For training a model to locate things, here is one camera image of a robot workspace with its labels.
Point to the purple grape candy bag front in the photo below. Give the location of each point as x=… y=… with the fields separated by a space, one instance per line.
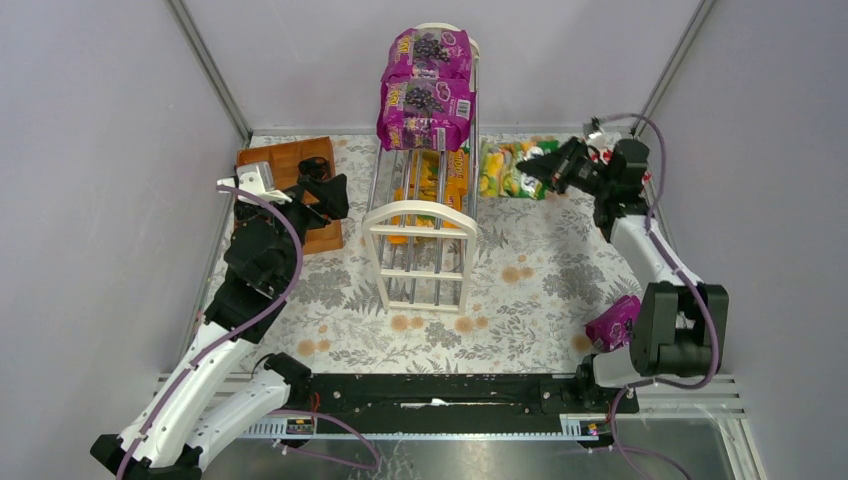
x=422 y=113

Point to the red white heart bag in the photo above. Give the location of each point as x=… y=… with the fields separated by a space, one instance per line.
x=602 y=157

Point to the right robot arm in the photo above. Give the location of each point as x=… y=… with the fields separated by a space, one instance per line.
x=677 y=337

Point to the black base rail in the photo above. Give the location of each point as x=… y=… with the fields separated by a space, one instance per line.
x=506 y=405

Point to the yellow green candy bag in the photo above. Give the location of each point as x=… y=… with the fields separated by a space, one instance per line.
x=499 y=173

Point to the cream and metal shelf rack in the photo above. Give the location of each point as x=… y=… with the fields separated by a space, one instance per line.
x=421 y=242

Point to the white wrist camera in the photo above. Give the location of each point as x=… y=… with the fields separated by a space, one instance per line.
x=594 y=134
x=256 y=179

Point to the purple grape candy bag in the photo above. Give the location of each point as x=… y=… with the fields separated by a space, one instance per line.
x=613 y=328
x=422 y=113
x=431 y=53

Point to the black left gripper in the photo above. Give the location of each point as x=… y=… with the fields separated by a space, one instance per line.
x=308 y=198

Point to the brown wooden compartment tray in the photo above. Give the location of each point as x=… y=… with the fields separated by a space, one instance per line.
x=283 y=159

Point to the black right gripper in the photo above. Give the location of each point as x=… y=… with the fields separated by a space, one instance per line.
x=566 y=170

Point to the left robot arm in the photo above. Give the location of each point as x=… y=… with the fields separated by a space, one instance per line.
x=178 y=435

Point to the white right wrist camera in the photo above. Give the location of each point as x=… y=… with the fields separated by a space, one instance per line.
x=594 y=134

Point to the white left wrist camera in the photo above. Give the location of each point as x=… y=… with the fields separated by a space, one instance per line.
x=256 y=179

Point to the floral table mat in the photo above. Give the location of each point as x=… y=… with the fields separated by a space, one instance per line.
x=542 y=271

